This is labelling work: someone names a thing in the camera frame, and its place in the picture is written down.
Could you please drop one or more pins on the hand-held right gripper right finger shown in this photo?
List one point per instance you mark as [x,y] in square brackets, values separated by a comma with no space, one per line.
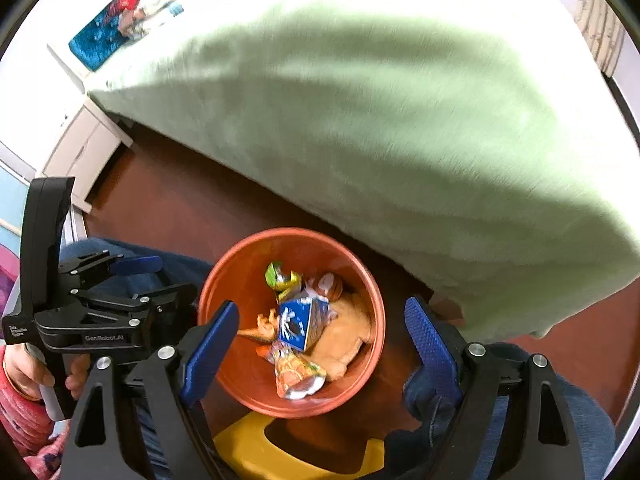
[430,345]

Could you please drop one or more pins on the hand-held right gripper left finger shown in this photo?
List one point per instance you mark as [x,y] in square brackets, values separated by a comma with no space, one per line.
[210,345]

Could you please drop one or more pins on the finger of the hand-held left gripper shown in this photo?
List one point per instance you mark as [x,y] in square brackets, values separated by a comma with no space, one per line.
[170,296]
[140,265]

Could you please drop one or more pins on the orange bin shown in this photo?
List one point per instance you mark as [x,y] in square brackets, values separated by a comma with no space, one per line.
[240,270]

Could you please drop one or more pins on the brown plush toy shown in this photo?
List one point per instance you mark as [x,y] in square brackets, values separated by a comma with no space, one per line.
[350,335]

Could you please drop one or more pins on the blue and yellow drink carton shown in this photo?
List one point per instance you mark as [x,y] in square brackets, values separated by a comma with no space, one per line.
[295,322]

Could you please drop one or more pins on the orange snack bag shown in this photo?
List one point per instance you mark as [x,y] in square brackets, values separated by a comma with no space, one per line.
[295,370]

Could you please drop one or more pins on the green snack bag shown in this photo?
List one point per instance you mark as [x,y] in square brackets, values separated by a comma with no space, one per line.
[277,277]

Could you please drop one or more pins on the brown round toy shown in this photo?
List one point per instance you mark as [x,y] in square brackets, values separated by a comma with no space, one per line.
[330,285]

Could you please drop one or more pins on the person's left hand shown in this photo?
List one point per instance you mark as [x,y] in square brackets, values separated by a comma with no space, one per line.
[25,370]

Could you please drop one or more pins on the light blue wardrobe door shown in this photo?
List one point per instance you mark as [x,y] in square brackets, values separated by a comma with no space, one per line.
[12,195]

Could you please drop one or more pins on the yellow stool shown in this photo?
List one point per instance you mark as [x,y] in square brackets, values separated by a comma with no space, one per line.
[250,445]

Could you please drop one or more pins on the white nightstand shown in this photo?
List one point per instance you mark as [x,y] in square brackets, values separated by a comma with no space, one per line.
[85,150]

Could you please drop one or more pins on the green bed blanket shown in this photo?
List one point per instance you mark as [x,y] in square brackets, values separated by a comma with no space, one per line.
[400,110]

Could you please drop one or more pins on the floral curtain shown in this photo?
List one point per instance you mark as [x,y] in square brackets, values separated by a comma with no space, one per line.
[600,30]

